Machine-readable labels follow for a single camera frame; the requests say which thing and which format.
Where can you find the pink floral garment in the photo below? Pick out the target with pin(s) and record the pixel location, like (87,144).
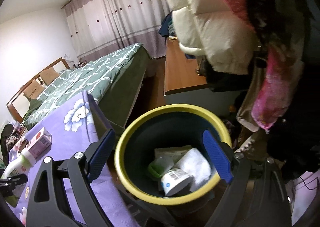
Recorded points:
(274,97)

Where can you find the green white drink bottle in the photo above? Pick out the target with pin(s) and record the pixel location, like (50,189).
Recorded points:
(21,165)

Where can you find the wooden sideboard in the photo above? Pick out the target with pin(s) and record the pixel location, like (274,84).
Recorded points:
(180,72)

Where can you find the wooden bed headboard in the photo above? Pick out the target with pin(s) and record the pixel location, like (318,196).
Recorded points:
(18,104)

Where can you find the green plaid bed quilt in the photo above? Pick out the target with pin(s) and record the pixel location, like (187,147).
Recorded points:
(96,77)

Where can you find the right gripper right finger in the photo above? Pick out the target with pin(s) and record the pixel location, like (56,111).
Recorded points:
(254,195)

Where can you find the black jacket on nightstand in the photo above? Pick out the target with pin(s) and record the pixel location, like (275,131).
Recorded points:
(7,142)

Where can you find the brown pillow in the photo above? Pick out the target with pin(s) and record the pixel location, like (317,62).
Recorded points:
(49,75)
(32,92)

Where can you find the pink strawberry milk carton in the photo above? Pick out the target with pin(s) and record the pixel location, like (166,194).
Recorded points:
(38,144)

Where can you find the brown pillow right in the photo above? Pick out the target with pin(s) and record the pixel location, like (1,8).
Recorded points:
(49,75)

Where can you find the brown pillow left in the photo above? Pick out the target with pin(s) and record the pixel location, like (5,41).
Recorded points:
(32,92)

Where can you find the yellow rimmed trash bin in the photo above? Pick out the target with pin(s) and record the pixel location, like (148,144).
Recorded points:
(166,126)

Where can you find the white tissue paper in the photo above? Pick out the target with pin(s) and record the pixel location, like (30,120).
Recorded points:
(196,165)

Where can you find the pile of dark clothes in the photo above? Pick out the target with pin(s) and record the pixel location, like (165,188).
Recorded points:
(167,28)

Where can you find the green lidded clear jar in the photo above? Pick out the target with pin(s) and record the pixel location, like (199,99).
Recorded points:
(159,167)

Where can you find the green plastic wrapper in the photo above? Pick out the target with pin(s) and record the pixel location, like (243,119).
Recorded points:
(174,153)

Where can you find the purple floral tablecloth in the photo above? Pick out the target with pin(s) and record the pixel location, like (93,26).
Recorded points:
(74,126)

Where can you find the pink white curtain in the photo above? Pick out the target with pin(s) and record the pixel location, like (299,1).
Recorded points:
(100,27)

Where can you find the cream puffer jacket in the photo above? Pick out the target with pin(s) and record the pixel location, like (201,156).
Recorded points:
(208,28)

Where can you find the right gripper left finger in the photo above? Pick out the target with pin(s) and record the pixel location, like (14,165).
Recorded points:
(48,202)

